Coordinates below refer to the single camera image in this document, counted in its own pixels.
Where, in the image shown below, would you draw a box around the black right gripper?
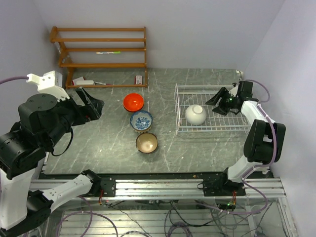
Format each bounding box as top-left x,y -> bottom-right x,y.
206,87 -> 237,115

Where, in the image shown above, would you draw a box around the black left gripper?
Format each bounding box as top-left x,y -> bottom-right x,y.
44,85 -> 105,147

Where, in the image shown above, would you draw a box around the white ribbed bowl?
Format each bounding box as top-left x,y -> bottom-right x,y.
185,104 -> 206,125

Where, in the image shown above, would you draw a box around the brown bowl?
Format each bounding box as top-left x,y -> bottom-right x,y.
135,133 -> 158,154

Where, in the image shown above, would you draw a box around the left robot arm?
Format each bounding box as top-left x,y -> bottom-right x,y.
0,87 -> 104,237

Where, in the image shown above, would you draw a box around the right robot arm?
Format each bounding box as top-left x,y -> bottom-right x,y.
197,80 -> 286,197

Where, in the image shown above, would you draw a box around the wooden shelf rack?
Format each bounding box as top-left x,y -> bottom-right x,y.
49,26 -> 149,89

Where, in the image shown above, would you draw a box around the white flat box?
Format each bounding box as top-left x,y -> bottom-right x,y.
72,77 -> 95,85

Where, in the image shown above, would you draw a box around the orange bowl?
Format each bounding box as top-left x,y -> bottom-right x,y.
123,93 -> 145,112

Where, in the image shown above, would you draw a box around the green white pen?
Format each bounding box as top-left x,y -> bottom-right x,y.
96,51 -> 121,55

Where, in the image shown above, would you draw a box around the red white small box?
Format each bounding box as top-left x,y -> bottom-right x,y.
134,75 -> 143,85

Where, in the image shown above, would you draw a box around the blue patterned white bowl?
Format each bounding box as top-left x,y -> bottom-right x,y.
130,110 -> 153,133

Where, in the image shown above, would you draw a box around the white wire dish rack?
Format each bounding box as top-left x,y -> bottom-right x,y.
174,84 -> 251,133

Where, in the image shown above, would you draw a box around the white corner bracket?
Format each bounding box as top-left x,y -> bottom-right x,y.
236,70 -> 244,77

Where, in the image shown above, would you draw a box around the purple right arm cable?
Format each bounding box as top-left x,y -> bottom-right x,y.
214,79 -> 278,215

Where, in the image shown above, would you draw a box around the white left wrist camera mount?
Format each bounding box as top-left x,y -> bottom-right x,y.
27,71 -> 70,101

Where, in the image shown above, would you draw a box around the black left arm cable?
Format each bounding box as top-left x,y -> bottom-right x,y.
50,128 -> 74,157

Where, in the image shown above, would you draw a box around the aluminium rail frame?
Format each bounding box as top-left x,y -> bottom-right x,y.
27,177 -> 294,237

